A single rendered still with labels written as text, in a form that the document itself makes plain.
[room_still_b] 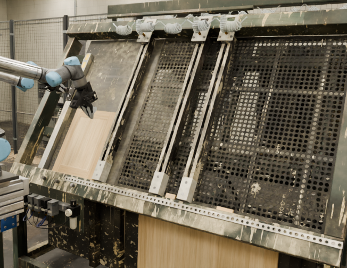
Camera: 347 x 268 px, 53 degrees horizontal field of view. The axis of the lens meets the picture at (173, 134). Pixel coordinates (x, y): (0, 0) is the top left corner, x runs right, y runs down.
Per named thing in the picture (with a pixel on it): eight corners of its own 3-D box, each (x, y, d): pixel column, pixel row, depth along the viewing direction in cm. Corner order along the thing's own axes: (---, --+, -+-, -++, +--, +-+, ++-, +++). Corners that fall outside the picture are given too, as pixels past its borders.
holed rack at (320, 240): (65, 180, 230) (64, 180, 230) (66, 176, 231) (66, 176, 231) (341, 249, 150) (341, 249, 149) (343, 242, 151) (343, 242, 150)
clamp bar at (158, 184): (151, 194, 205) (130, 182, 185) (204, 26, 240) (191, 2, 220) (166, 198, 200) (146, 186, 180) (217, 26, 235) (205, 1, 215)
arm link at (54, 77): (46, 87, 185) (63, 78, 191) (56, 88, 178) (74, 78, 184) (39, 73, 182) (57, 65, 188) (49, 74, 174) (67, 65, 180)
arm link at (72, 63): (59, 61, 184) (72, 55, 189) (66, 80, 190) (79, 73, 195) (67, 63, 179) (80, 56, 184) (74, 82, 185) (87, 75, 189)
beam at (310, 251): (18, 181, 264) (6, 176, 255) (24, 166, 268) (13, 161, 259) (340, 269, 156) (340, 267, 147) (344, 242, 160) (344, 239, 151)
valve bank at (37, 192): (13, 221, 234) (11, 186, 231) (31, 215, 247) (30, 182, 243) (66, 241, 210) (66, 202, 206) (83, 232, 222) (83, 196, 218)
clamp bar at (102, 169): (95, 181, 226) (71, 169, 206) (151, 28, 261) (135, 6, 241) (107, 184, 221) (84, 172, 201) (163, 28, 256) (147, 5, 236)
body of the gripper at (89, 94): (98, 100, 200) (91, 81, 194) (89, 107, 194) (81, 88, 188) (89, 99, 204) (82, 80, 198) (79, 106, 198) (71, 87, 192)
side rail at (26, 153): (24, 166, 267) (13, 161, 258) (77, 45, 300) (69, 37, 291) (30, 167, 264) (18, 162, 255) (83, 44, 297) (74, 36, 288)
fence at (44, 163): (41, 169, 250) (37, 167, 247) (89, 56, 278) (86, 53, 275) (46, 170, 248) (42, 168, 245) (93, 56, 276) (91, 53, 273)
